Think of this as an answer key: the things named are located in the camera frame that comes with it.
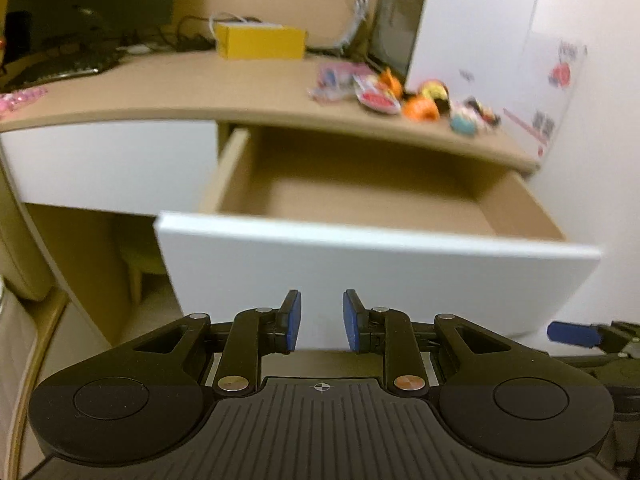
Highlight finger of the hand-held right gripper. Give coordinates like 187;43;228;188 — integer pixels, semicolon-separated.
546;320;640;360

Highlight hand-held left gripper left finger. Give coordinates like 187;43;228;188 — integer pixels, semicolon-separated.
126;289;303;396

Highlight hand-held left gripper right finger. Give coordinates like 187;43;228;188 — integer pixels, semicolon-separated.
342;289;517;396

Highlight white drawer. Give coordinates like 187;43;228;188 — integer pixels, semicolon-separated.
0;120;222;219
154;125;602;353

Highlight red white packet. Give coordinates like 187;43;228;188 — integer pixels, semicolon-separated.
352;74;404;115

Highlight orange toy pumpkin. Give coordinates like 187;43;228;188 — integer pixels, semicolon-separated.
402;96;442;122

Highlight small yellow toy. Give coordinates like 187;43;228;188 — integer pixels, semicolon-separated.
417;79;451;106

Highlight yellow-green stool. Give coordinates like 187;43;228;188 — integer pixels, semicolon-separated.
120;245;174;307

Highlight white teal toy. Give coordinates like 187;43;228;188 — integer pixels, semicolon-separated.
449;102;481;135

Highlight white printed leaflet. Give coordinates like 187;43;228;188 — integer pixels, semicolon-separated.
502;30;589;159

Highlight pink printed packet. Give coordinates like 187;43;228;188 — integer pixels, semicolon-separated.
307;62;371;104

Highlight orange toy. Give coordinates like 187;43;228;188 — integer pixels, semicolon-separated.
377;67;406;99

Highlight beige chair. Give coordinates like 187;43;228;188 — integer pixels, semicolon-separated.
0;160;57;304

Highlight yellow cardboard box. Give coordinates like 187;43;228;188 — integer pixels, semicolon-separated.
215;22;307;61

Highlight white computer case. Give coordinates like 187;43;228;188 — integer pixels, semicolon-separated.
367;0;544;99

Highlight black keyboard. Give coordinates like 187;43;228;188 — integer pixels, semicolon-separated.
5;45;124;92

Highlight black cables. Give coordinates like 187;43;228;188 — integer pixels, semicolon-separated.
117;15;217;54

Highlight white cable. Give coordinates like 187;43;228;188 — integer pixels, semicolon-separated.
332;0;372;54
209;11;262;37

